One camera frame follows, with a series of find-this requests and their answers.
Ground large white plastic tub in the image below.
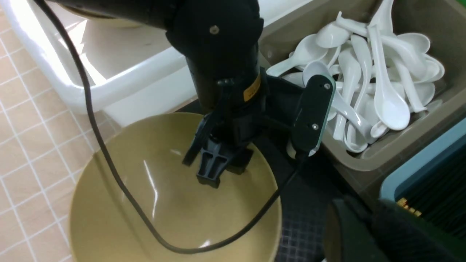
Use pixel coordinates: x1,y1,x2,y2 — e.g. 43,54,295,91
0,0,313,126

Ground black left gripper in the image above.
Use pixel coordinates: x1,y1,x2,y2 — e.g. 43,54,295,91
182,73,304,188

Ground bundle of black chopsticks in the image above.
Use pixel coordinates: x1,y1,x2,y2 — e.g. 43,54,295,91
396,147,466,241

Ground black camera cable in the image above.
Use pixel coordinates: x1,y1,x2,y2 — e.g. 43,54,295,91
33,0,310,254

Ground pile of white spoons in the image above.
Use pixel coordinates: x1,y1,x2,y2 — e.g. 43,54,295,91
266,0,445,153

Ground blue chopstick bin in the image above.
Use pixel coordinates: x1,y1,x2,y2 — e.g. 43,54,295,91
379,117,466,241

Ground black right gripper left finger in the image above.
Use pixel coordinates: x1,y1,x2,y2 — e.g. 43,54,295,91
323,196,389,262

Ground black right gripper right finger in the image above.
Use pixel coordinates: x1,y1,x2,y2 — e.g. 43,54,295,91
371,199,465,262

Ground black serving tray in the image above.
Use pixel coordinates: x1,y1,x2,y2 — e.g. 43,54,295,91
275,148,370,262

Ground pink checkered tablecloth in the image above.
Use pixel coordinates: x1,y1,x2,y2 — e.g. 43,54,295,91
0,5,98,262

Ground yellow noodle bowl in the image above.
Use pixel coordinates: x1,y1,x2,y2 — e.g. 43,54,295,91
69,112,282,262

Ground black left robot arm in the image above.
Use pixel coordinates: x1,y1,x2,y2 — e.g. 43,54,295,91
57,0,303,181

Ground olive spoon bin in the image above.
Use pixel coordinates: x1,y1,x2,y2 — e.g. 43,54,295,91
260,0,466,171

